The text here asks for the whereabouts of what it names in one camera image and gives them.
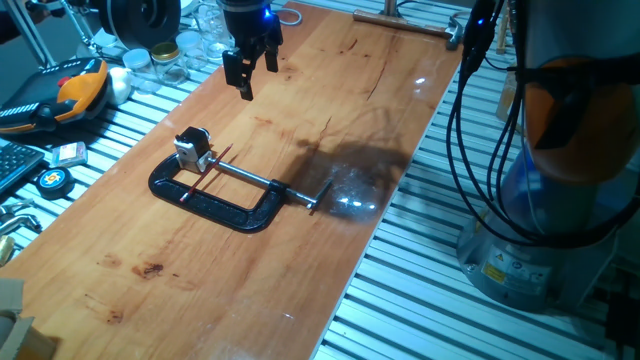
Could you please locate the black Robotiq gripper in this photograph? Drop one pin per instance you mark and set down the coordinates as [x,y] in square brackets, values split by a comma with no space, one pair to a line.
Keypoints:
[245,20]

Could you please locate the red pencil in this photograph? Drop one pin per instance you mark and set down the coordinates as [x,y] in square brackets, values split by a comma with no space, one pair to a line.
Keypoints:
[205,173]

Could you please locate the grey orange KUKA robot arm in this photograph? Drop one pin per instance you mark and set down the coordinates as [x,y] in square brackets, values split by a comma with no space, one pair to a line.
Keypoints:
[575,150]

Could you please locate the clear glass jar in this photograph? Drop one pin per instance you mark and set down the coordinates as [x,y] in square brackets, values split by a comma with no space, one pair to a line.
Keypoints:
[212,30]

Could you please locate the glass jar white lid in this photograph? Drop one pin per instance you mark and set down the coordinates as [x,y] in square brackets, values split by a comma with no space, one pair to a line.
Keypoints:
[192,47]
[140,67]

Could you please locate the glass jar gold lid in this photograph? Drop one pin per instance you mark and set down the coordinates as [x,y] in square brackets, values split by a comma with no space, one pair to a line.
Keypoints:
[169,62]

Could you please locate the wooden board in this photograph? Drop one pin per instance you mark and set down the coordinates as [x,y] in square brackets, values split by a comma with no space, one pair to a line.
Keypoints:
[300,150]

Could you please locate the black filament spool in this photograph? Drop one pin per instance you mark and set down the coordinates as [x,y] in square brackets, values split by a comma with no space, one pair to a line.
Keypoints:
[140,20]

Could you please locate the black C-clamp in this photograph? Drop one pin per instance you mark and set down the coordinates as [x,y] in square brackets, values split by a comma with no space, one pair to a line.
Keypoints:
[215,210]

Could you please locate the grey metal rod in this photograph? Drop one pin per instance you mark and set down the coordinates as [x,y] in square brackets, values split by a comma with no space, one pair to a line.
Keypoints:
[77,22]
[30,32]

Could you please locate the orange black teach pendant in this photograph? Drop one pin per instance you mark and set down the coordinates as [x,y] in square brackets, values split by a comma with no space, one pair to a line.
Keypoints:
[75,92]

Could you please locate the small pink white pack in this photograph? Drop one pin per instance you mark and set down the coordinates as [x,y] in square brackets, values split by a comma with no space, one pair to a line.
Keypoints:
[69,154]

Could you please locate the wooden sticks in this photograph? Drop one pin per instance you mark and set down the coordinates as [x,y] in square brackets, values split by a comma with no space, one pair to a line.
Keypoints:
[502,30]

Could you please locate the black keyboard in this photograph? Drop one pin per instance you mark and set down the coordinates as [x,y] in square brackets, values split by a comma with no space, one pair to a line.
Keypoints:
[15,162]

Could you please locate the chrome pipe fitting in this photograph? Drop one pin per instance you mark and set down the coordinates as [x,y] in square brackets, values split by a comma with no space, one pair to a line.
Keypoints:
[20,222]

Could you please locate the brass fitting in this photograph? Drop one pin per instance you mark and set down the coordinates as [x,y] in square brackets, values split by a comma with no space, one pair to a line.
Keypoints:
[5,250]

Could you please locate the open cardboard box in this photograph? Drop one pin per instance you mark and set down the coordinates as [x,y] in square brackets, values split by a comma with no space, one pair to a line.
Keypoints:
[20,335]

